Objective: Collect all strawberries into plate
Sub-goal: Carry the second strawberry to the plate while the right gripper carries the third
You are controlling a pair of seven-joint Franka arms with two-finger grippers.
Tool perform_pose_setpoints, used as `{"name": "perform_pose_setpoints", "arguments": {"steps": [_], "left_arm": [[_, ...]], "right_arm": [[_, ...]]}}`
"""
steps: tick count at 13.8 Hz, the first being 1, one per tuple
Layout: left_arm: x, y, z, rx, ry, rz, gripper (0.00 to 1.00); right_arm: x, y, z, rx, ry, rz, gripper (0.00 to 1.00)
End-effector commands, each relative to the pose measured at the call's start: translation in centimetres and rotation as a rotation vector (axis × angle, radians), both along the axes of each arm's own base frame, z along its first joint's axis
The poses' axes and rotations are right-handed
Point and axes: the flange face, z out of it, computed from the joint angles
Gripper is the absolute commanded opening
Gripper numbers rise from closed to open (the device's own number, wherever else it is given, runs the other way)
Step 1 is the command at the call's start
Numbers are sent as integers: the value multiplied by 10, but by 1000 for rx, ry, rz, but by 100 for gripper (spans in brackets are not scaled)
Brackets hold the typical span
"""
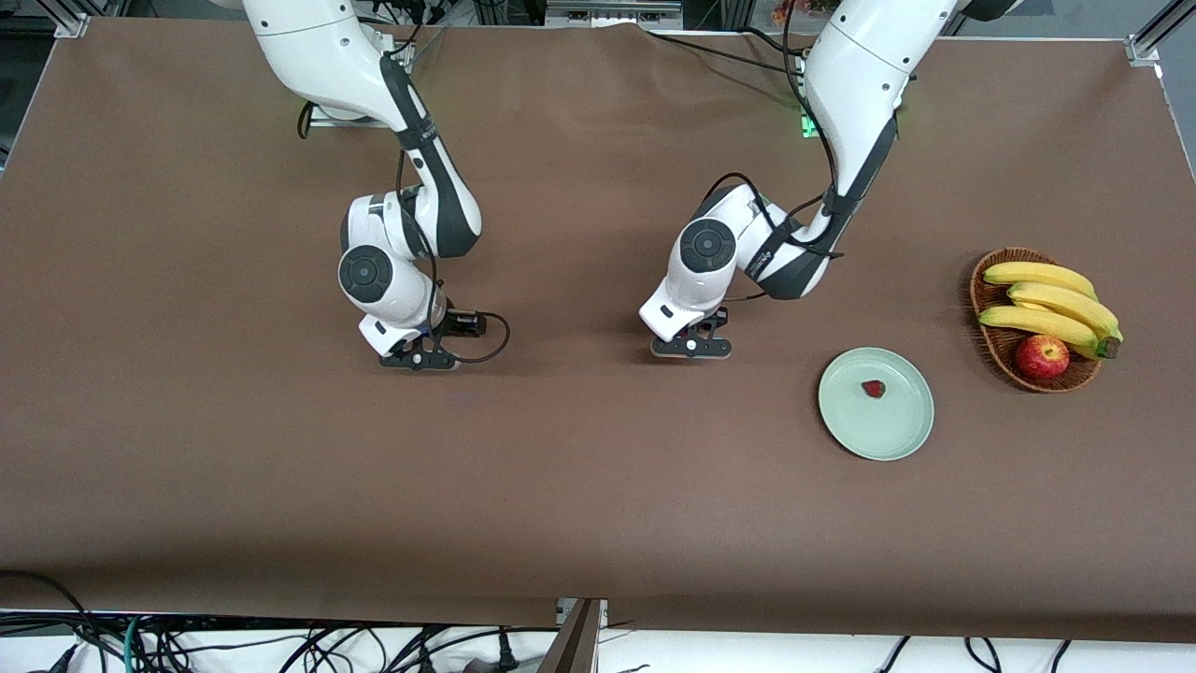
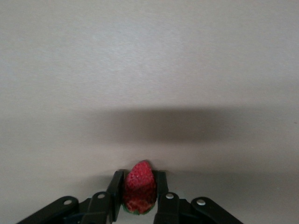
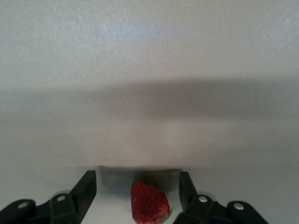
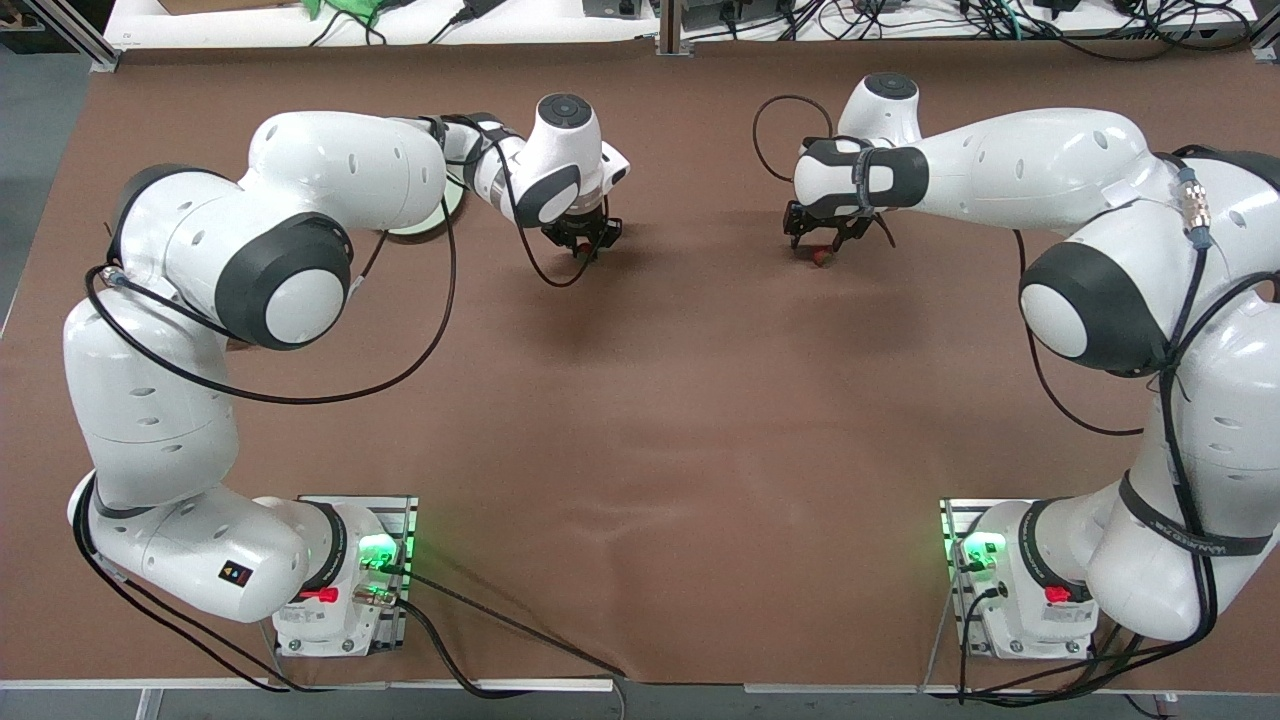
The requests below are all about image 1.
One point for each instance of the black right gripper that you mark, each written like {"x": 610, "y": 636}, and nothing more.
{"x": 462, "y": 323}

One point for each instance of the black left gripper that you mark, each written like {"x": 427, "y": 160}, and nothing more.
{"x": 723, "y": 321}

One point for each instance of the red strawberry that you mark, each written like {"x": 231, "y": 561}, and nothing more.
{"x": 874, "y": 388}

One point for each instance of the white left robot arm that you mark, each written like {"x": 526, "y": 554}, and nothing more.
{"x": 860, "y": 75}

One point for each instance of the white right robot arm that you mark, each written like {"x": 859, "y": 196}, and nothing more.
{"x": 318, "y": 56}

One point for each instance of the pale green round plate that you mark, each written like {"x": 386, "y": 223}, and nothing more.
{"x": 878, "y": 421}

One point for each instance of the brown table cover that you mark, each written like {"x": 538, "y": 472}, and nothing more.
{"x": 598, "y": 486}

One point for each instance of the brown wicker basket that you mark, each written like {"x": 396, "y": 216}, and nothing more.
{"x": 1004, "y": 353}

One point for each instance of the grey power strip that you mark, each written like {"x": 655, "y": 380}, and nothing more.
{"x": 612, "y": 11}

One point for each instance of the yellow banana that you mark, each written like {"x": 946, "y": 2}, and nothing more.
{"x": 1065, "y": 301}
{"x": 1037, "y": 275}
{"x": 1037, "y": 322}

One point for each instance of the red apple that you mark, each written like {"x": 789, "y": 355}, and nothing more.
{"x": 1042, "y": 357}

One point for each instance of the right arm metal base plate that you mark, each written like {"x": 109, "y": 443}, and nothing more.
{"x": 327, "y": 118}

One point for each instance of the aluminium frame post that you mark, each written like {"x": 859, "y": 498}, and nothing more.
{"x": 575, "y": 645}

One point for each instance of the aluminium frame corner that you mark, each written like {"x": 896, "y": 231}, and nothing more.
{"x": 73, "y": 21}
{"x": 1149, "y": 42}

